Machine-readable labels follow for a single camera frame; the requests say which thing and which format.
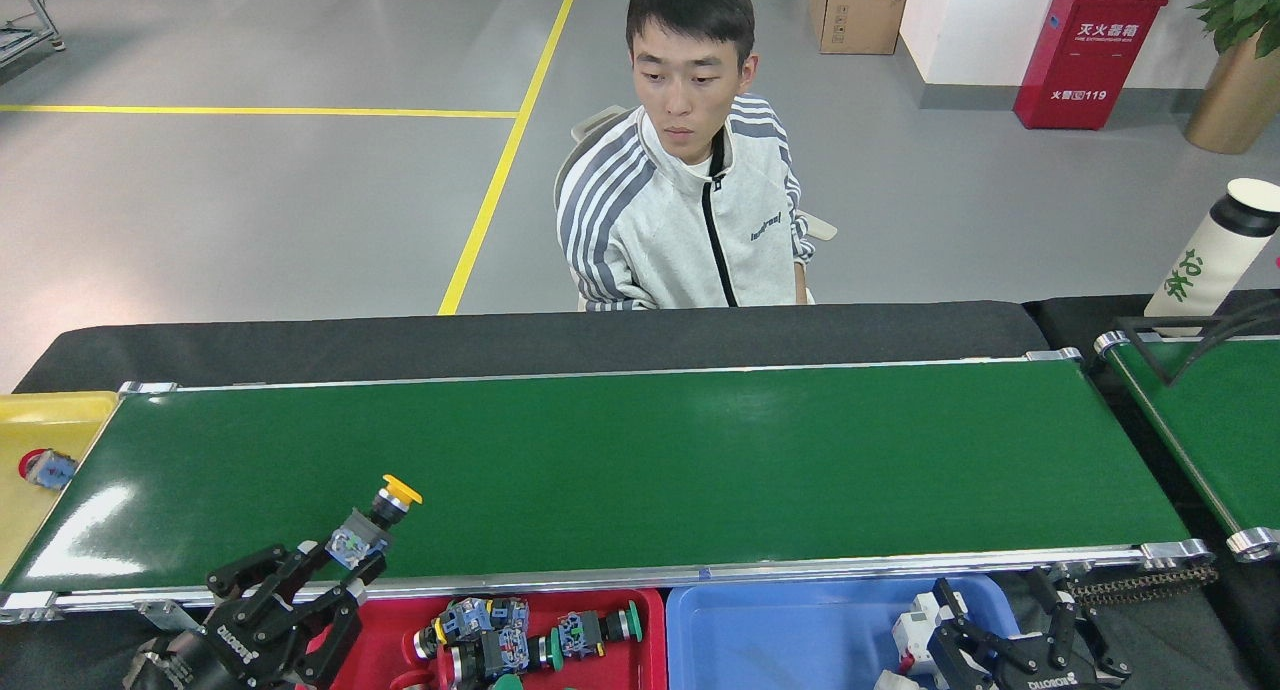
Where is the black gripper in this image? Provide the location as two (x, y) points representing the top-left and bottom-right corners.
(190, 542), (389, 690)
(925, 568), (1133, 690)

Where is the yellow mushroom push button switch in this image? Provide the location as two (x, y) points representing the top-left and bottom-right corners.
(325, 474), (424, 572)

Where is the blue plastic tray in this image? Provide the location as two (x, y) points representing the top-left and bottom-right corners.
(665, 573), (1021, 690)

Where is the green feeder conveyor belt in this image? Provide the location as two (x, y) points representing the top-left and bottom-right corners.
(1092, 330), (1280, 563)

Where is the yellow plastic tray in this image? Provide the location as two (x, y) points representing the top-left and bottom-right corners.
(0, 391), (121, 583)

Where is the red plastic tray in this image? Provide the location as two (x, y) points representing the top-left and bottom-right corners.
(300, 587), (668, 690)

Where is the long green conveyor belt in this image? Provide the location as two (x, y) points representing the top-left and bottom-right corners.
(0, 347), (1216, 626)

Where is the white bottle with black lid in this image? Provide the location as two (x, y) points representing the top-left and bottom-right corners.
(1143, 178), (1280, 321)

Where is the grey office chair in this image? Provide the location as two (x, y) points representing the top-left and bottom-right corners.
(553, 105), (839, 306)

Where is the person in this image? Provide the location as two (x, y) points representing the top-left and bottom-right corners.
(553, 0), (839, 313)

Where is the green plant in gold pot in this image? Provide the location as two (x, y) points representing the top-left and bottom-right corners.
(1183, 0), (1280, 155)

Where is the red fire extinguisher cabinet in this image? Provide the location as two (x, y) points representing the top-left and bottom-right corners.
(1013, 0), (1169, 131)

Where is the cardboard box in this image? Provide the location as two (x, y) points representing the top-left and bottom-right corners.
(808, 0), (913, 56)

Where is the conveyor drive chain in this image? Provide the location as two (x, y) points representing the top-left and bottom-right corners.
(1060, 565), (1221, 608)

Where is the black guide frame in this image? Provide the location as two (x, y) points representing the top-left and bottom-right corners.
(1113, 300), (1280, 388)

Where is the silver metal cart frame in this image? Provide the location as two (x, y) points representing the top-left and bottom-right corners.
(0, 0), (66, 68)

